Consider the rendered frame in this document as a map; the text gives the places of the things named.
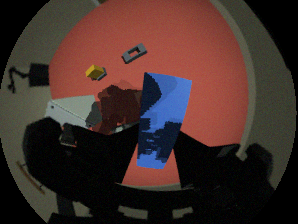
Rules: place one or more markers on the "blue rectangular block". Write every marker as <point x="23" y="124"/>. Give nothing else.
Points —
<point x="163" y="105"/>

